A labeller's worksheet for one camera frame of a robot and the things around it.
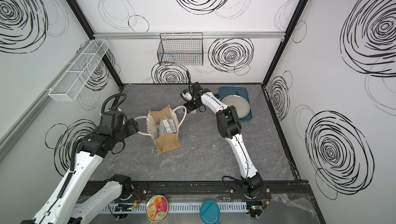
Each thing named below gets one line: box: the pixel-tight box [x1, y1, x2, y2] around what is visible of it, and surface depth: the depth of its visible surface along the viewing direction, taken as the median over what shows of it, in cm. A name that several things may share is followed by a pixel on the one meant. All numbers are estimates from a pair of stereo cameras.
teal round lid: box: [199, 199, 222, 224], surface depth 63 cm
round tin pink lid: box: [145, 194, 169, 223], surface depth 68 cm
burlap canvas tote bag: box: [134, 104, 187, 156], surface depth 87 cm
